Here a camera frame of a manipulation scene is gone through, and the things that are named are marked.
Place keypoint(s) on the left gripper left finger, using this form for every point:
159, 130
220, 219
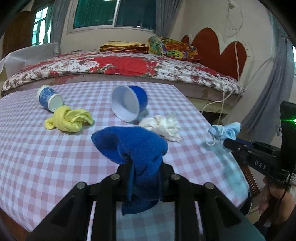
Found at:
87, 210

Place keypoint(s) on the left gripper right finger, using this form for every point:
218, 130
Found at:
203, 212

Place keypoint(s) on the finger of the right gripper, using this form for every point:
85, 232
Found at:
251, 155
259, 146

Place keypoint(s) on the light blue face mask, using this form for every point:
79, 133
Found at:
220, 133

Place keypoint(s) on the white tissue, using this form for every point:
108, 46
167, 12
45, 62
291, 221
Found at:
167, 127

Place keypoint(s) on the blue cloth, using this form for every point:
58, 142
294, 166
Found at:
145, 150

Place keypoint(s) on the yellow cloth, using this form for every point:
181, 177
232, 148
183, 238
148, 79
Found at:
66, 119

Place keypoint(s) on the black trash bucket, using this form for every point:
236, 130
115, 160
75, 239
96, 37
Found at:
245, 208

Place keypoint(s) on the grey right curtain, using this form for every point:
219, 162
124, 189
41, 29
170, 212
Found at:
262, 121

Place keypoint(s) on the grey curtain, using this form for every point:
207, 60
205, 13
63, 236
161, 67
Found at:
60, 8
262, 121
166, 14

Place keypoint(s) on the bed with floral cover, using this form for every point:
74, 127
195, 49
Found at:
129, 64

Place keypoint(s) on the pink checkered tablecloth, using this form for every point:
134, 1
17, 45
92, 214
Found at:
39, 166

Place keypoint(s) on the red heart headboard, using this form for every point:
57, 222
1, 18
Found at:
229, 57

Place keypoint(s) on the colourful folded blanket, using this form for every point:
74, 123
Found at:
173, 49

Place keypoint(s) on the blue white paper cup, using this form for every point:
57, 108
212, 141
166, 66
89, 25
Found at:
48, 98

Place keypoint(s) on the grey middle curtain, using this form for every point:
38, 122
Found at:
166, 14

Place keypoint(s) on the yellow red folded blanket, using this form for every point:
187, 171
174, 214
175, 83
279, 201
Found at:
121, 46

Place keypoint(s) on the white sheet covered furniture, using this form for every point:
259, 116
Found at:
15, 61

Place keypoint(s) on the brown wooden door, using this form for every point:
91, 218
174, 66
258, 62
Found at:
19, 32

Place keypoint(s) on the window with green glass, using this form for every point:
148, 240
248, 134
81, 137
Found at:
92, 15

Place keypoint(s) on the grey left curtain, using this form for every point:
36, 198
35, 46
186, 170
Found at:
60, 8

